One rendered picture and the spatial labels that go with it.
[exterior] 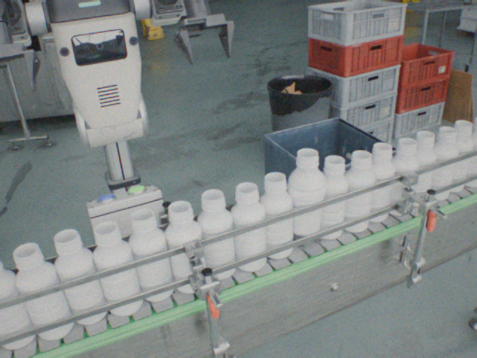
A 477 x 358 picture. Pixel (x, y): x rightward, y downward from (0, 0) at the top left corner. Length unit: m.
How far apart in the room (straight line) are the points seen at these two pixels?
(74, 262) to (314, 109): 2.35
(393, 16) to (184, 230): 2.79
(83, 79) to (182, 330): 0.77
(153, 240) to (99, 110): 0.68
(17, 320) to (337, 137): 1.23
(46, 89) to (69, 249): 3.84
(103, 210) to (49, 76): 3.65
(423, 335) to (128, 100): 1.57
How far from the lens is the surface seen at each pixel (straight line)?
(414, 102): 3.82
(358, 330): 2.04
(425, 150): 0.95
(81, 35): 1.25
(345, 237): 0.88
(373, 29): 3.16
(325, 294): 0.90
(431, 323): 2.15
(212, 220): 0.70
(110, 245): 0.66
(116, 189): 1.44
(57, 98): 4.45
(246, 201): 0.71
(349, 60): 3.04
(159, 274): 0.72
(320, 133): 1.55
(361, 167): 0.82
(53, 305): 0.70
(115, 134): 1.34
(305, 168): 0.74
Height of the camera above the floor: 1.53
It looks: 30 degrees down
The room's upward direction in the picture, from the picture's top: 3 degrees counter-clockwise
